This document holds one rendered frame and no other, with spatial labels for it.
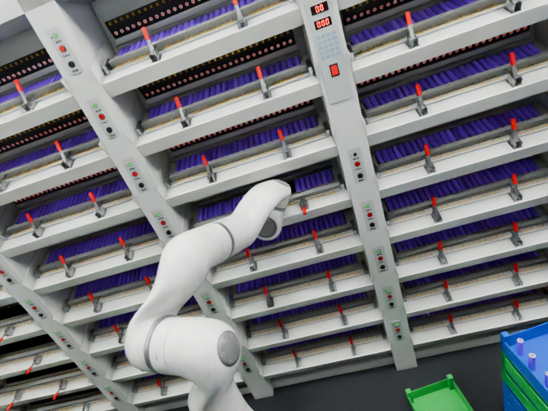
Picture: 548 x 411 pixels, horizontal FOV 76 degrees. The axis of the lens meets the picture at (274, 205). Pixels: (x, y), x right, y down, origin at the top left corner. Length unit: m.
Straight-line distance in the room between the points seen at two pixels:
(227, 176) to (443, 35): 0.76
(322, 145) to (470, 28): 0.50
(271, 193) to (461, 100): 0.66
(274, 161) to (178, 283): 0.61
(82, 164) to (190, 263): 0.74
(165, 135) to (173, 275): 0.60
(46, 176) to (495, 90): 1.44
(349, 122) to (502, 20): 0.47
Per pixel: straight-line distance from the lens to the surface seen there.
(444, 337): 1.78
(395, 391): 1.83
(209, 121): 1.11
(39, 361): 2.10
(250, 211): 0.85
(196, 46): 1.09
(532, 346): 1.46
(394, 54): 1.12
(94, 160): 1.29
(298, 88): 1.08
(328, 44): 1.06
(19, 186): 1.47
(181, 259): 0.66
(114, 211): 1.37
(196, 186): 1.22
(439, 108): 1.21
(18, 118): 1.35
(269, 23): 1.06
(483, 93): 1.26
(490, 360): 1.91
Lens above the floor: 1.55
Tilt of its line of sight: 27 degrees down
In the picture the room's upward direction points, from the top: 21 degrees counter-clockwise
